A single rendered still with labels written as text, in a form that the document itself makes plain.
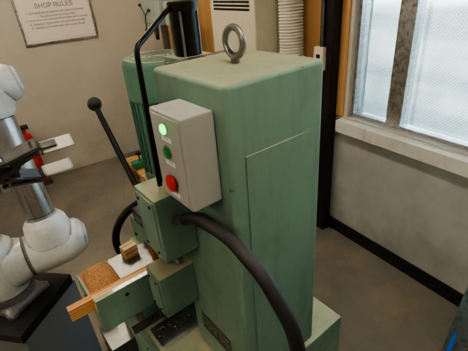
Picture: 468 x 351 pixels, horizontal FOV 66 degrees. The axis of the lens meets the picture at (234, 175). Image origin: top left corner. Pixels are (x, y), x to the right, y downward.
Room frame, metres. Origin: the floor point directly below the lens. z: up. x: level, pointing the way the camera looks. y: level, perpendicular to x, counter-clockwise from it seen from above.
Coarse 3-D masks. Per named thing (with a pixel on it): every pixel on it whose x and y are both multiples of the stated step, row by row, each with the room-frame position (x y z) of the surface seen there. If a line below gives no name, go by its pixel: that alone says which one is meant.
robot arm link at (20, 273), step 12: (0, 240) 1.04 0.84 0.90; (12, 240) 1.08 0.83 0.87; (0, 252) 1.00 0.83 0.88; (12, 252) 1.02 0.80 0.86; (0, 264) 0.98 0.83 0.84; (12, 264) 1.00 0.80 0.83; (24, 264) 1.01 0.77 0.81; (0, 276) 0.97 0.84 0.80; (12, 276) 0.99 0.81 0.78; (24, 276) 1.01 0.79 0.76; (0, 288) 0.96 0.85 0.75; (12, 288) 0.98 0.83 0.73; (24, 288) 1.01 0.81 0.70; (0, 300) 0.96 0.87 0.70
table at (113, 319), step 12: (132, 240) 1.02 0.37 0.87; (144, 252) 0.92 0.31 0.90; (120, 264) 0.87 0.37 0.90; (132, 264) 0.86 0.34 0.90; (144, 264) 0.86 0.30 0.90; (120, 276) 0.81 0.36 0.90; (84, 288) 0.78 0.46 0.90; (132, 300) 0.72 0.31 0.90; (144, 300) 0.74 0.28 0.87; (96, 312) 0.71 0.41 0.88; (120, 312) 0.70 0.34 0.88; (132, 312) 0.71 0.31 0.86; (108, 324) 0.67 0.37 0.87
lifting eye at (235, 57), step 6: (228, 24) 0.66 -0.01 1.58; (234, 24) 0.65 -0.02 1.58; (228, 30) 0.66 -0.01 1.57; (234, 30) 0.64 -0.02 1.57; (240, 30) 0.64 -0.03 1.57; (222, 36) 0.67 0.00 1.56; (228, 36) 0.67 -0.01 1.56; (240, 36) 0.63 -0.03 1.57; (222, 42) 0.67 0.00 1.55; (228, 42) 0.67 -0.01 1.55; (240, 42) 0.63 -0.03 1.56; (246, 42) 0.63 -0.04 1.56; (228, 48) 0.67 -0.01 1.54; (240, 48) 0.63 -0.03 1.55; (228, 54) 0.66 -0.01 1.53; (234, 54) 0.65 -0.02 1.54; (240, 54) 0.64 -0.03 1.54; (234, 60) 0.65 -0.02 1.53
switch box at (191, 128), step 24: (168, 120) 0.52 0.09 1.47; (192, 120) 0.50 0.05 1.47; (168, 144) 0.53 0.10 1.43; (192, 144) 0.50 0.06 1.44; (216, 144) 0.53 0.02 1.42; (168, 168) 0.54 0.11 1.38; (192, 168) 0.50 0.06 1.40; (216, 168) 0.52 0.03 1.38; (168, 192) 0.55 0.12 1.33; (192, 192) 0.49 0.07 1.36; (216, 192) 0.52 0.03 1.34
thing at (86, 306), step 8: (120, 280) 0.76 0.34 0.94; (104, 288) 0.73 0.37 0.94; (88, 296) 0.71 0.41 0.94; (72, 304) 0.68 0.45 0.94; (80, 304) 0.68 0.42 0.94; (88, 304) 0.69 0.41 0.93; (72, 312) 0.66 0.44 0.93; (80, 312) 0.67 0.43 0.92; (88, 312) 0.68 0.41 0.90; (72, 320) 0.66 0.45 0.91
